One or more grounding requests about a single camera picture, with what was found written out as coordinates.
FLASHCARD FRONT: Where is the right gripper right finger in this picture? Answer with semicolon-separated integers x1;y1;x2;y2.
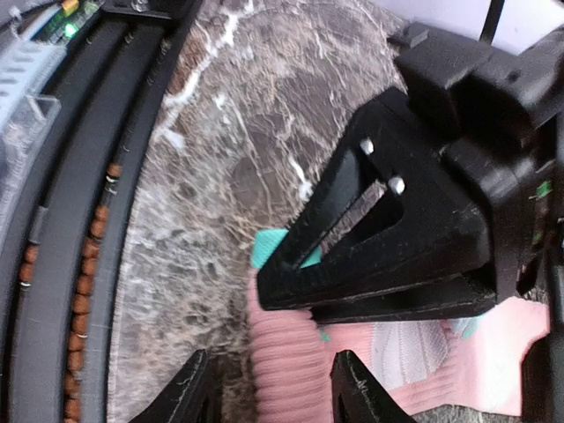
330;350;416;423

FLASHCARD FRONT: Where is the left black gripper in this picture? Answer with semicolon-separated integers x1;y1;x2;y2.
390;22;563;301

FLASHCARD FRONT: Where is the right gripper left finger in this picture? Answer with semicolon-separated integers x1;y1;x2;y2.
130;349;216;423

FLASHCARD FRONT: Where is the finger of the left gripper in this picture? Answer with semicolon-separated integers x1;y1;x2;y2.
257;88;491;310
312;272;496;324

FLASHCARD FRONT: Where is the pink patterned sock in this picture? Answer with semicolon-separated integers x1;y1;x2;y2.
246;228;552;423

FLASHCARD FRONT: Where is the small circuit board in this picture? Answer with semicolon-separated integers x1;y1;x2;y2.
24;1;100;45

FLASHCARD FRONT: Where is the white slotted cable duct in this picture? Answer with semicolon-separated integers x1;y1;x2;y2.
0;39;66;130

